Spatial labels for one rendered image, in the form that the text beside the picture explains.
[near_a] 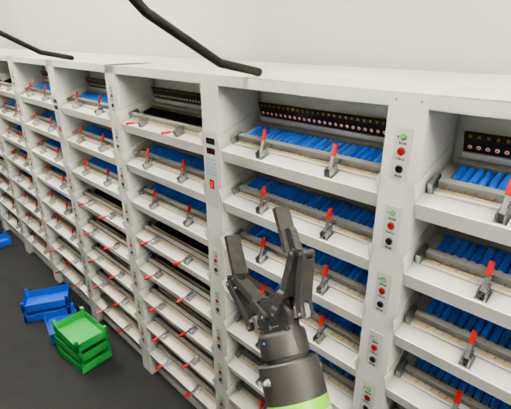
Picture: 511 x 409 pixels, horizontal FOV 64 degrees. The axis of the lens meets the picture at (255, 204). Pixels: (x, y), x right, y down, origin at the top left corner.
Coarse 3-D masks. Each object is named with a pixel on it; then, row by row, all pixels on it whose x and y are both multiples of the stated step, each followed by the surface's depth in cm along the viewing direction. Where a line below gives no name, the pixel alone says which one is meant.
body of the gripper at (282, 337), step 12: (264, 300) 64; (288, 300) 62; (288, 312) 60; (264, 324) 64; (276, 324) 62; (288, 324) 60; (264, 336) 60; (276, 336) 59; (288, 336) 59; (300, 336) 60; (264, 348) 60; (276, 348) 59; (288, 348) 58; (300, 348) 59; (264, 360) 60
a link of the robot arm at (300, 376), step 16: (304, 352) 60; (272, 368) 58; (288, 368) 57; (304, 368) 57; (320, 368) 60; (272, 384) 57; (288, 384) 56; (304, 384) 56; (320, 384) 58; (272, 400) 57; (288, 400) 56; (304, 400) 56
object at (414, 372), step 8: (408, 368) 119; (416, 368) 118; (416, 376) 117; (424, 376) 116; (432, 384) 114; (440, 384) 113; (432, 392) 113; (448, 392) 111; (456, 392) 110; (464, 400) 108; (472, 400) 108; (472, 408) 107; (480, 408) 106; (488, 408) 105
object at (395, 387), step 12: (396, 360) 119; (408, 360) 123; (396, 372) 119; (384, 384) 117; (396, 384) 118; (408, 384) 117; (420, 384) 117; (396, 396) 116; (408, 396) 115; (420, 396) 114; (444, 396) 112; (408, 408) 116; (420, 408) 111; (432, 408) 111; (444, 408) 110; (468, 408) 109
